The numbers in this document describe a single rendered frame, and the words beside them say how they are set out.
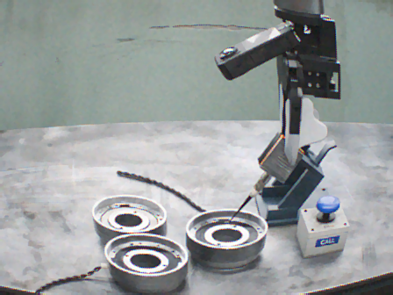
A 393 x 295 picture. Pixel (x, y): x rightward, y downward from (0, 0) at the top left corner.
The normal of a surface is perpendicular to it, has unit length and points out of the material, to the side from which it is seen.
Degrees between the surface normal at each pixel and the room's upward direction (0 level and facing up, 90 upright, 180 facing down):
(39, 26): 90
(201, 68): 90
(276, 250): 0
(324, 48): 90
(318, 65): 90
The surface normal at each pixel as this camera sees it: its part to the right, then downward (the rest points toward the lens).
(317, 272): 0.02, -0.91
